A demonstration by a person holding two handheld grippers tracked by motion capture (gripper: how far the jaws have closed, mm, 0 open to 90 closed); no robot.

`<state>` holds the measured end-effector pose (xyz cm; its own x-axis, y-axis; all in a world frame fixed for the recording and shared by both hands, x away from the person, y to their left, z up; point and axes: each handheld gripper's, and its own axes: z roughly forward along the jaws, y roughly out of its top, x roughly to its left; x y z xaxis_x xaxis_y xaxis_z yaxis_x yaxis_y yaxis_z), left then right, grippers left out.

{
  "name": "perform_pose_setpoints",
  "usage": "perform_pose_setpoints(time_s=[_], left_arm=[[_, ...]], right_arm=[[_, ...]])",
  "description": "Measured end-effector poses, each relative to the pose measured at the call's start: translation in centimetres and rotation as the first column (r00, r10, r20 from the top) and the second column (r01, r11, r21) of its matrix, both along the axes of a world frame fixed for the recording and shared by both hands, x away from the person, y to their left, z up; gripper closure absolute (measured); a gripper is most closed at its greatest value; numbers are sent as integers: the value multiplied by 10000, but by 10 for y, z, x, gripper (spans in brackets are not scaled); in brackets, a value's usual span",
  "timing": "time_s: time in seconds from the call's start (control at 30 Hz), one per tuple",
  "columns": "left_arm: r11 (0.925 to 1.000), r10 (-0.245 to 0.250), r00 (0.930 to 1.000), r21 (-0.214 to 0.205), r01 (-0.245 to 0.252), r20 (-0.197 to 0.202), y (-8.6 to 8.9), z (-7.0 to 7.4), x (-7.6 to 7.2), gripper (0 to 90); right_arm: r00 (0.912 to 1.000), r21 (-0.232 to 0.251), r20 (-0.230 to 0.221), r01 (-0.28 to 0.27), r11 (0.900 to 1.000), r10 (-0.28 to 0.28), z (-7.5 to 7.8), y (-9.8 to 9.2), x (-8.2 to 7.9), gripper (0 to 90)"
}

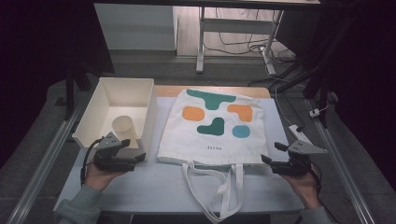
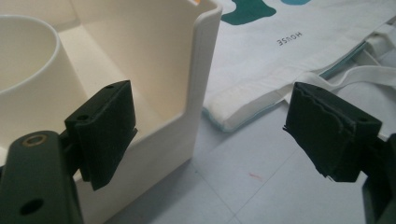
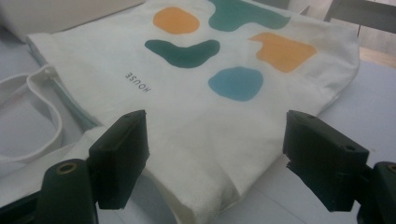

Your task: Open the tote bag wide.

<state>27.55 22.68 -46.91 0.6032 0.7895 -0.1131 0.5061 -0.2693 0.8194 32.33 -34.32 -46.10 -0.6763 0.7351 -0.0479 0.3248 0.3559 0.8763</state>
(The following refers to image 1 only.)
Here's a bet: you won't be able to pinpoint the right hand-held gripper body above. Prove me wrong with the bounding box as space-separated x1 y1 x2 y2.
270 139 329 177

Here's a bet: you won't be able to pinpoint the person's left hand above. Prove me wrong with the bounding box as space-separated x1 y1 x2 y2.
83 163 125 191

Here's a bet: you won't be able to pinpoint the white cabinet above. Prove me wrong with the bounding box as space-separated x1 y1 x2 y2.
93 3 178 51

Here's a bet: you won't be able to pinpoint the black metal stand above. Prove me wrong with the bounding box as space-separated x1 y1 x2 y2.
63 60 94 121
274 18 359 129

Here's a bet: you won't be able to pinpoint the tangled black floor cables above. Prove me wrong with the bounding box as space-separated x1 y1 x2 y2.
204 7 298 64

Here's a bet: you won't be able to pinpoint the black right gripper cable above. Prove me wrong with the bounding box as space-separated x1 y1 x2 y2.
309 161 341 224

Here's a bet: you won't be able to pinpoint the flat white box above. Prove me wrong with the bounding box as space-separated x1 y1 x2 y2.
288 124 313 146

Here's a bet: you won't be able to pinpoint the white plastic bin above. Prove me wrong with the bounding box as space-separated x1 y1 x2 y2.
72 77 158 150

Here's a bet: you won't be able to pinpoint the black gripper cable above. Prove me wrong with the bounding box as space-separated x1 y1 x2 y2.
309 161 341 224
79 138 104 186

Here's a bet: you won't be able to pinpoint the white tote bag coloured shapes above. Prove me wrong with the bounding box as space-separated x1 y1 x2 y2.
157 88 269 224

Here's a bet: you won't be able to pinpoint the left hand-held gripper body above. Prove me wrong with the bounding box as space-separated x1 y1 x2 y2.
92 132 138 173

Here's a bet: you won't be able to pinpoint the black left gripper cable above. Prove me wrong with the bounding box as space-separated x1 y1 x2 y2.
79 138 104 186

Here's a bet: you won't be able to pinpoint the white cup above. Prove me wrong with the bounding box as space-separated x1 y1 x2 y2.
111 115 138 142

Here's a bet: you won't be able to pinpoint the white metal desk frame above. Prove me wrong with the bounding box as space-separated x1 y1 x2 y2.
195 5 285 76

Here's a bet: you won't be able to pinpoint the person's right hand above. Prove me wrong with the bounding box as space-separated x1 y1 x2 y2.
281 162 322 210

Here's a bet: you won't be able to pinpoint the white cable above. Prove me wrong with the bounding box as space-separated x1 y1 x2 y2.
264 62 295 127

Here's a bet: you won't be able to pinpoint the pale blue table mat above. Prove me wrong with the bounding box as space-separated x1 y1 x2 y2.
53 96 305 215

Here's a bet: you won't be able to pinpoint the aluminium rail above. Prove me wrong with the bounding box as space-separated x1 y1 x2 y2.
6 105 82 224
306 99 376 224

